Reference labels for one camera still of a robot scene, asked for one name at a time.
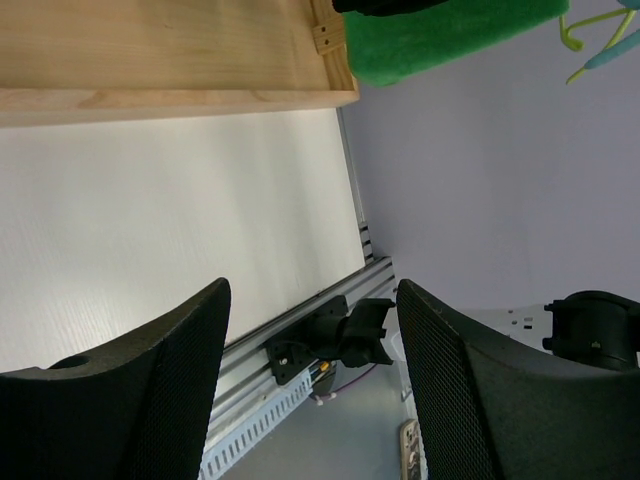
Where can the lime green plastic hanger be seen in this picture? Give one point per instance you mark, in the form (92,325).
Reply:
(585,34)

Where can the smartphone on lower surface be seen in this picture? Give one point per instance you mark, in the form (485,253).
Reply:
(413,464)

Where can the wooden clothes rack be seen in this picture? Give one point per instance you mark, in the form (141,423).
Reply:
(66,62)

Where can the green microfibre cloth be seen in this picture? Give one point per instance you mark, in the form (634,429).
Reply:
(384,50)

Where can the teal plastic hanger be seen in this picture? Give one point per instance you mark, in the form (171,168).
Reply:
(619,46)

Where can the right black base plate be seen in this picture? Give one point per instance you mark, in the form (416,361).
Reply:
(316,336)

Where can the grey slotted cable duct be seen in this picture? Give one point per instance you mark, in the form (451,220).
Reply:
(229,440)

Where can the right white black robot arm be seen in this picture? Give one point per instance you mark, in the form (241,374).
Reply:
(550,325)

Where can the black trousers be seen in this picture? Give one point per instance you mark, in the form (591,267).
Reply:
(384,8)

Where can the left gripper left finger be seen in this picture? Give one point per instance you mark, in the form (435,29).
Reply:
(136,407)

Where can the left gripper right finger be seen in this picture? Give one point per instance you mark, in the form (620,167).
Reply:
(491,407)

